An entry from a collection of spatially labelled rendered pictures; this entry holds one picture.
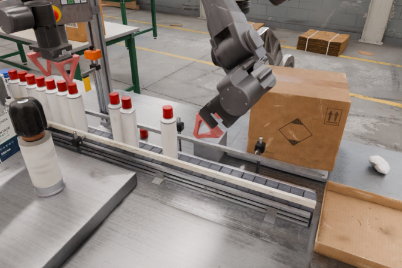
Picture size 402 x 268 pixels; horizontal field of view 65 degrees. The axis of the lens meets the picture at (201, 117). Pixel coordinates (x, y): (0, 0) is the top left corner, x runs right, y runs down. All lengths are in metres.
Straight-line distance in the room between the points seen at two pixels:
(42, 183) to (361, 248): 0.90
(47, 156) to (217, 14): 0.62
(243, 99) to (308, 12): 5.73
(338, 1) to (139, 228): 5.54
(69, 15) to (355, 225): 1.12
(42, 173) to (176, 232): 0.42
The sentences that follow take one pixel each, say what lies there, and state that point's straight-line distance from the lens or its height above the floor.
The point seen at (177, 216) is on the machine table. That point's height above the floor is 0.83.
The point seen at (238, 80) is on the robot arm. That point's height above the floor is 1.34.
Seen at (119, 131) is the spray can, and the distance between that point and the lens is 1.16.
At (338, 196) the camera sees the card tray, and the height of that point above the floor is 0.83.
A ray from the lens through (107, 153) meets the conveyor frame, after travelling 1.20.
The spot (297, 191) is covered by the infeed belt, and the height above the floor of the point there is 0.88.
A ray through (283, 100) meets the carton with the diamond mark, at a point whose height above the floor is 1.09.
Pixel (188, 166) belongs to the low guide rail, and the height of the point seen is 0.91.
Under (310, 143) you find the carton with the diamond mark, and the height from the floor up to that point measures 0.95.
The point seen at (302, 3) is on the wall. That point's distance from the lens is 6.24.
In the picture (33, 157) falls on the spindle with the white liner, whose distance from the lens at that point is 0.98.
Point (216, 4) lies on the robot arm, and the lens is 0.63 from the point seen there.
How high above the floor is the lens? 1.55
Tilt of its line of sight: 30 degrees down
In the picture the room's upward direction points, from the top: straight up
